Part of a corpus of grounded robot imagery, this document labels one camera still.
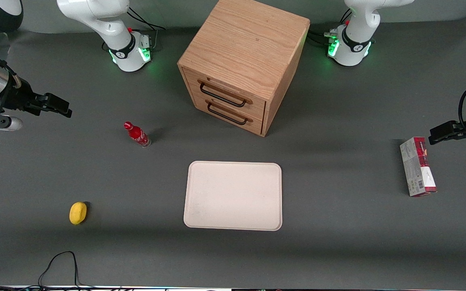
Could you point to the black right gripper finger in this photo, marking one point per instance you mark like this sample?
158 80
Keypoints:
58 101
57 111

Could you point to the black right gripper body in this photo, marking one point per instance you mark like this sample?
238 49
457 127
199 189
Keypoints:
15 98

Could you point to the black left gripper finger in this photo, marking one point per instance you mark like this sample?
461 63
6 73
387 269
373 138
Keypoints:
443 127
442 138

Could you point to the wooden box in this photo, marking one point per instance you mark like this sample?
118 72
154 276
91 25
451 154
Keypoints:
233 103

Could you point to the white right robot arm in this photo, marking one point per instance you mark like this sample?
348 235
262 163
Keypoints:
115 24

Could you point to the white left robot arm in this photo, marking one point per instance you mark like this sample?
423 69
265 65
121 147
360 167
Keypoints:
356 40

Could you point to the wooden drawer front panel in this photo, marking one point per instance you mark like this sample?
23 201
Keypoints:
237 121

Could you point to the wooden drawer cabinet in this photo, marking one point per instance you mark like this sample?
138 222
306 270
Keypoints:
249 48

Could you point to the red and grey carton box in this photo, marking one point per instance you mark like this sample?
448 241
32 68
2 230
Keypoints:
417 167

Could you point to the red soda bottle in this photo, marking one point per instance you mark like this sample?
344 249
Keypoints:
138 135

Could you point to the yellow lemon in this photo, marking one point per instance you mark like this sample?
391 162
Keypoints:
78 213

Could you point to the beige rectangular tray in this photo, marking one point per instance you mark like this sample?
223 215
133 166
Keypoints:
233 196

